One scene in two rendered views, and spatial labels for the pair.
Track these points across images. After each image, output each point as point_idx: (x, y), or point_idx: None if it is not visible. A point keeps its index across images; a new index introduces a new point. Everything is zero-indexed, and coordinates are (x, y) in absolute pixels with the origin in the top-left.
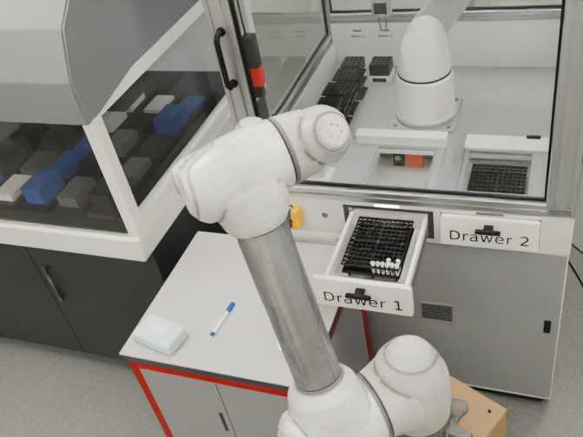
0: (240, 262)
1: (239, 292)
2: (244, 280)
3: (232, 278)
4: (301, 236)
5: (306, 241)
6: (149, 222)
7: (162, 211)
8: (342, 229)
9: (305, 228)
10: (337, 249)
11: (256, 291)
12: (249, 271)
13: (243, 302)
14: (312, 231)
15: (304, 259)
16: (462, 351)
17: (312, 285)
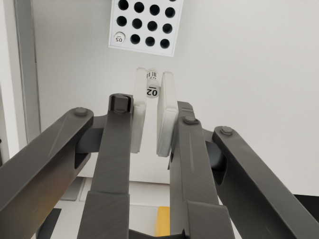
0: (285, 128)
1: (278, 39)
2: (272, 77)
3: (301, 81)
4: (166, 196)
5: (157, 187)
6: None
7: None
8: (70, 210)
9: (154, 211)
10: (11, 134)
11: (239, 44)
12: (262, 103)
13: (267, 8)
14: (141, 206)
15: (148, 141)
16: None
17: (110, 70)
